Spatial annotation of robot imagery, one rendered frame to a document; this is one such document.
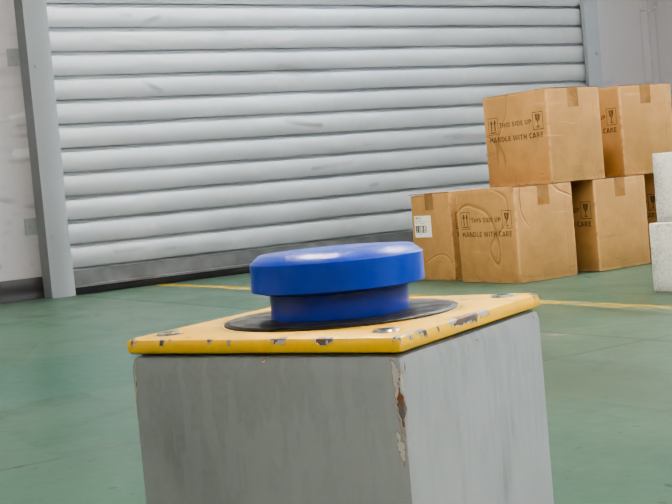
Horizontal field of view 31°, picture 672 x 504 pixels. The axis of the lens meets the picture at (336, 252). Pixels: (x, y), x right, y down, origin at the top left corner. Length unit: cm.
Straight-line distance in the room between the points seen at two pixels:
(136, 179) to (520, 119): 194
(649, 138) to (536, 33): 245
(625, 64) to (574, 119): 317
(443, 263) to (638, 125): 80
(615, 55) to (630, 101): 290
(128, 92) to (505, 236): 208
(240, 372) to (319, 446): 2
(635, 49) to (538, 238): 347
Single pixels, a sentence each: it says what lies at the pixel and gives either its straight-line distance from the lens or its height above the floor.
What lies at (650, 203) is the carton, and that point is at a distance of 427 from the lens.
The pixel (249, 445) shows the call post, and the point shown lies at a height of 29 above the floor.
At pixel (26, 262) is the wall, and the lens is 514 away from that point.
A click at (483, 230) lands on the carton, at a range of 388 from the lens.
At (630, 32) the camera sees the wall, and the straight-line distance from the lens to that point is 715.
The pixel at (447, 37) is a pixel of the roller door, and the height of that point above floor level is 105.
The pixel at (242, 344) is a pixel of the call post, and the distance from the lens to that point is 25.
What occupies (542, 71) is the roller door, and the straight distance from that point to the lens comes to 656.
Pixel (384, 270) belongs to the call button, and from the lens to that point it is 26.
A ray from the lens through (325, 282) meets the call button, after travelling 26.
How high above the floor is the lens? 34
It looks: 3 degrees down
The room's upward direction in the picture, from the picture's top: 5 degrees counter-clockwise
